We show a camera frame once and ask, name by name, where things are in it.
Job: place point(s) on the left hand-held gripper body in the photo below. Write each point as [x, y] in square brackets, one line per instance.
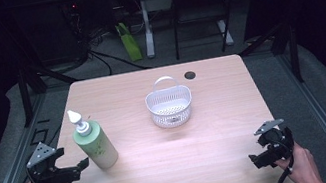
[51, 177]

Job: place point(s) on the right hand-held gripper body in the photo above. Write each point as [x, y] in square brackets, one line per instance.
[276, 141]

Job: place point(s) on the green pump lotion bottle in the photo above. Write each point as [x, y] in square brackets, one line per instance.
[95, 144]

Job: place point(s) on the white plastic basket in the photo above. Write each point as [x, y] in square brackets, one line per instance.
[169, 105]

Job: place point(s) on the person's right hand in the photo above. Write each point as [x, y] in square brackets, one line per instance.
[303, 166]

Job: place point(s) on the green paper bag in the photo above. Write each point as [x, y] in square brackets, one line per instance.
[128, 41]

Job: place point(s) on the black metal chair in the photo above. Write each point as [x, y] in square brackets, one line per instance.
[199, 3]

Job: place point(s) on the white background desk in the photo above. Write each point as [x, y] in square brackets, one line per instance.
[150, 9]

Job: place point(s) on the black metal frame post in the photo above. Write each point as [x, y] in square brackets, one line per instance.
[25, 95]
[293, 51]

